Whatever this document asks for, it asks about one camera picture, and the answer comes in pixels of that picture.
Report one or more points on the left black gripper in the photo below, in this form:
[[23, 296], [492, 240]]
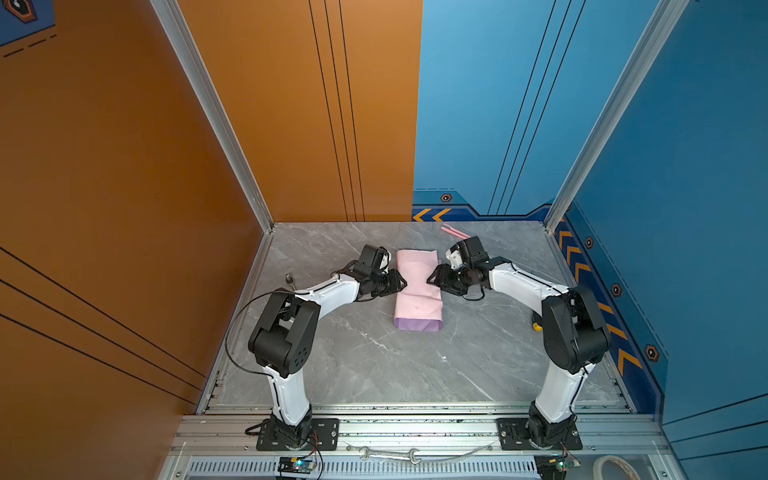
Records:
[[395, 285]]

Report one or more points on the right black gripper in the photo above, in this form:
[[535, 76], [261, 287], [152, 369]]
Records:
[[442, 272]]

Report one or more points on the pink wrapping paper sheet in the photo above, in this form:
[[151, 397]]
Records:
[[419, 305]]

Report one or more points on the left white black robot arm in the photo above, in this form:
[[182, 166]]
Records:
[[283, 338]]

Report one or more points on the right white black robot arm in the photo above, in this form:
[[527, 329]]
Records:
[[574, 332]]

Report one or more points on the pink scissors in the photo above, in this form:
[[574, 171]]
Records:
[[454, 232]]

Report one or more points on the left green circuit board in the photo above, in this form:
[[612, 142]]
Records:
[[295, 467]]

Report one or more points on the green circuit board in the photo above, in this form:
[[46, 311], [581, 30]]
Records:
[[551, 468], [295, 467]]

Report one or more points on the right green circuit board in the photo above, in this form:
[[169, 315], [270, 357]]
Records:
[[551, 468]]

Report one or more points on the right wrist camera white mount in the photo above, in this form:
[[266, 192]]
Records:
[[467, 253]]

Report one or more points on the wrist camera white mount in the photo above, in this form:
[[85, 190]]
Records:
[[467, 253], [372, 260]]

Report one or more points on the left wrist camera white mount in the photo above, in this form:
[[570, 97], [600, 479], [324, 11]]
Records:
[[372, 260]]

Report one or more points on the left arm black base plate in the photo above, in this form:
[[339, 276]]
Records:
[[322, 433]]

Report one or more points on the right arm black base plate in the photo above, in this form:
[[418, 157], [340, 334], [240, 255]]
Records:
[[519, 433]]

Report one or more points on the silver wrench on rail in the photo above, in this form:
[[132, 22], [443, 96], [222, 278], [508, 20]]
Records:
[[410, 456]]

